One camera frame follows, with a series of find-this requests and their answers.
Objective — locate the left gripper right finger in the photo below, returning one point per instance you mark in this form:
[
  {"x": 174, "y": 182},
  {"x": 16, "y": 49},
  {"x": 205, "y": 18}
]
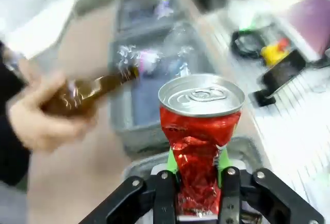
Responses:
[{"x": 230, "y": 195}]

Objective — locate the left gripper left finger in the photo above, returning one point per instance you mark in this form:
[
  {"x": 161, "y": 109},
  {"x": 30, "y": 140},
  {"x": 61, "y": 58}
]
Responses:
[{"x": 163, "y": 195}]

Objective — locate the crushed red soda can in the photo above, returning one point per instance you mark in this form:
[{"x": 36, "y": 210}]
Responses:
[{"x": 201, "y": 141}]

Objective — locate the brown glass bottle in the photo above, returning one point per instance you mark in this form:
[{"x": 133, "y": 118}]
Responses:
[{"x": 85, "y": 92}]

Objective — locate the person right forearm black sleeve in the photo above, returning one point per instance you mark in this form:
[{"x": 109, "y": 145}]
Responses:
[{"x": 10, "y": 157}]

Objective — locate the grey basket labelled Plastic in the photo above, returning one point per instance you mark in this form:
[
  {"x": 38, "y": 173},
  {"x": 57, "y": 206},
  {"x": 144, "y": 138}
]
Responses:
[{"x": 123, "y": 131}]

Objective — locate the grey basket labelled Can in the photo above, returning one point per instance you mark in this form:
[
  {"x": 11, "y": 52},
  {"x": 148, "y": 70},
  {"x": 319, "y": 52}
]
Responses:
[{"x": 123, "y": 25}]

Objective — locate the person right hand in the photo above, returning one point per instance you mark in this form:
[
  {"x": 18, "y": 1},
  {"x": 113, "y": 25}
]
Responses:
[{"x": 38, "y": 131}]

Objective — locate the yellow toy object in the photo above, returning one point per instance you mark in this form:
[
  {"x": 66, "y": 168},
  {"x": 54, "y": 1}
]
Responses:
[{"x": 273, "y": 52}]

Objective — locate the crushed clear plastic bottle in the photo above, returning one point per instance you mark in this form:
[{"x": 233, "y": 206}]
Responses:
[{"x": 149, "y": 58}]

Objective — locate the purple box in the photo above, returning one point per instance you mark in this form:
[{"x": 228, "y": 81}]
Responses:
[{"x": 312, "y": 15}]

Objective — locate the black device on stand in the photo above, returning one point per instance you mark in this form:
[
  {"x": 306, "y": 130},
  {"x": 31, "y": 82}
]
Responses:
[{"x": 281, "y": 77}]

